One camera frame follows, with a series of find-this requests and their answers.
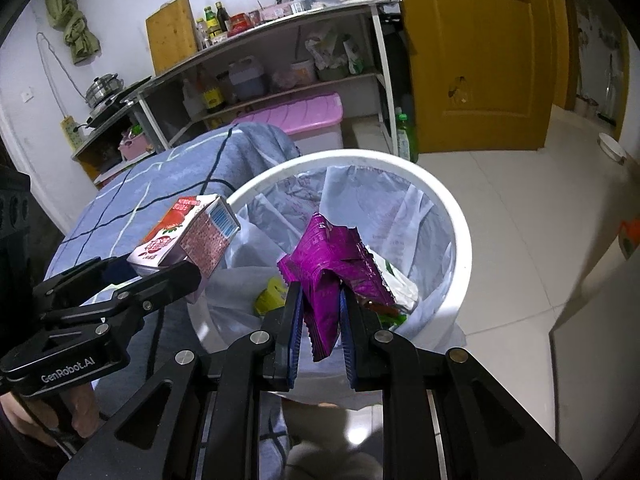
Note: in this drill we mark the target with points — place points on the green hanging cloth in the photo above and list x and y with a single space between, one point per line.
75 20

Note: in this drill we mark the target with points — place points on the blue checked blanket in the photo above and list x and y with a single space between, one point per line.
150 170

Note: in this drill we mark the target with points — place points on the yellow power strip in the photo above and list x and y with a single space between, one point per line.
71 132

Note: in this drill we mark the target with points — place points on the yellow label oil bottle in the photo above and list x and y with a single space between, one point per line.
212 96

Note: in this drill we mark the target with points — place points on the green plastic bottle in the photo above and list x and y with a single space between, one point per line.
406 137

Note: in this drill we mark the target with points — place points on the white wall socket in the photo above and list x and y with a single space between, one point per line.
27 95

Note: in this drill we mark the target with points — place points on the orange object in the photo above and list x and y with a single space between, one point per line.
630 237

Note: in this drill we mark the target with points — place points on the white floor bowl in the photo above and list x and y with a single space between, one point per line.
611 147

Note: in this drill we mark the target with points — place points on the green white plastic bags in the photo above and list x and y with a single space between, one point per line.
332 52

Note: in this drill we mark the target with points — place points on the pink small container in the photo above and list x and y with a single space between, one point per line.
135 146

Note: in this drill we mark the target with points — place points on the red wrapper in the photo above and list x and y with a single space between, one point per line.
385 312

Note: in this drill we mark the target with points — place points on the clear plastic bin liner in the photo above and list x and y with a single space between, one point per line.
400 210

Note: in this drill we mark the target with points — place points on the pink lid storage box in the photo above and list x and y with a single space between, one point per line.
305 112

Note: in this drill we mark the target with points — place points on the white box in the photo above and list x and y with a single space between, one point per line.
370 137

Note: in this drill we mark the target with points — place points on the white round trash bin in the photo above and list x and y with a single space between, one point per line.
430 180

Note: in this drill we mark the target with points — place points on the purple foil wrapper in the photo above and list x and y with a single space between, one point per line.
330 270

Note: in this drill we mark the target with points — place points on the dark sauce bottle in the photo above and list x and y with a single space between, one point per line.
223 17

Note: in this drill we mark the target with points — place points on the yellow green packet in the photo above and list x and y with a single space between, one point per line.
270 297

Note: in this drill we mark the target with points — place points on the steel pot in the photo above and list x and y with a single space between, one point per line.
102 89

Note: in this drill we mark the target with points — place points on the black cooktop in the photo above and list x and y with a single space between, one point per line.
117 105

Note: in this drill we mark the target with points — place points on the yellow wooden door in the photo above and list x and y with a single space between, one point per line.
480 50

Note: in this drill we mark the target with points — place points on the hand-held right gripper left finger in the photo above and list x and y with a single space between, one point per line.
295 330

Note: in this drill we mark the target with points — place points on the pink strawberry milk carton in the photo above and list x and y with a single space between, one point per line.
200 240

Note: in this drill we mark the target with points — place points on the wooden side table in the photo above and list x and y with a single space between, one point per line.
102 135

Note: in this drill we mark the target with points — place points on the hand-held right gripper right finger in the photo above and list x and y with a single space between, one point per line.
346 340

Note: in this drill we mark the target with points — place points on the clear plastic bottle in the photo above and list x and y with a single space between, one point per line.
191 100

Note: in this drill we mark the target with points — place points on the white frame shelf unit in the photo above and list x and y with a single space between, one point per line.
300 17

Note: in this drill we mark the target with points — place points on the grey cabinet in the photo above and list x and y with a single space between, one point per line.
600 360

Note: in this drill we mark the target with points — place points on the small seasoning bottle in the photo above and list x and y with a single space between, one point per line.
201 34

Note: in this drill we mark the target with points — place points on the yellow label sauce bottle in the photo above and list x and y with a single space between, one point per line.
212 22

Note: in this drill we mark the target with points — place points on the wooden cutting board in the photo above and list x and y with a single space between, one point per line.
171 35

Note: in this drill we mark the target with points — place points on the purple plastic jug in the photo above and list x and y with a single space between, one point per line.
246 80

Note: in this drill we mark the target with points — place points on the red tin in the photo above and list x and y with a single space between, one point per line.
239 24

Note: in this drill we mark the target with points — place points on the person's left hand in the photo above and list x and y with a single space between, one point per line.
82 410

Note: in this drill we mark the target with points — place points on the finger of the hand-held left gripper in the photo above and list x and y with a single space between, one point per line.
90 272
165 282

